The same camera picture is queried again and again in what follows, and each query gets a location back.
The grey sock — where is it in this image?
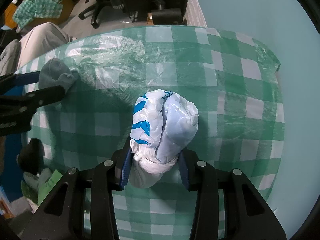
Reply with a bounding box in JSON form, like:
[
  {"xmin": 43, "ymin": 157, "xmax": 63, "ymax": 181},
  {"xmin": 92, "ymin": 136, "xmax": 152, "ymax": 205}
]
[{"xmin": 39, "ymin": 58, "xmax": 76, "ymax": 94}]

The white blue plastic bag bundle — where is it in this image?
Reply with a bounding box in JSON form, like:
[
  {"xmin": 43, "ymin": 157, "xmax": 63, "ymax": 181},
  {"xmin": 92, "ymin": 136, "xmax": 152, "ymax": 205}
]
[{"xmin": 129, "ymin": 89, "xmax": 199, "ymax": 189}]

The light green cloth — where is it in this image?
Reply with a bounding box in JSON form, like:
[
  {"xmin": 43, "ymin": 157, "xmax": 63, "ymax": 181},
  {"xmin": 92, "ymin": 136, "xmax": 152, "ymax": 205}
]
[{"xmin": 37, "ymin": 168, "xmax": 62, "ymax": 206}]

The black sock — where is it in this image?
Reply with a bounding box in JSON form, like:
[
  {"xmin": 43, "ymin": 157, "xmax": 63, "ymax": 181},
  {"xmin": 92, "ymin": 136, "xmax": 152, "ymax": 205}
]
[{"xmin": 17, "ymin": 138, "xmax": 44, "ymax": 175}]

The beige cushion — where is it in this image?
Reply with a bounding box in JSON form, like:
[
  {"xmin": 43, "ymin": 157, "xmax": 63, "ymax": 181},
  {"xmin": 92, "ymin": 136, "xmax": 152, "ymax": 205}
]
[{"xmin": 1, "ymin": 22, "xmax": 75, "ymax": 76}]

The green checkered tablecloth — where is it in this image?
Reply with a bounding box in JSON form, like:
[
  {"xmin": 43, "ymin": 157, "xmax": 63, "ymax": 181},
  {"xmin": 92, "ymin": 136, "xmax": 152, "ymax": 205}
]
[{"xmin": 15, "ymin": 25, "xmax": 286, "ymax": 240}]

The green checkered cloth on box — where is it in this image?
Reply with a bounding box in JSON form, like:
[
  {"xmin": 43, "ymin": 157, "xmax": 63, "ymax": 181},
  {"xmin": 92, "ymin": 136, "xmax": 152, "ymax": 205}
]
[{"xmin": 12, "ymin": 0, "xmax": 63, "ymax": 28}]

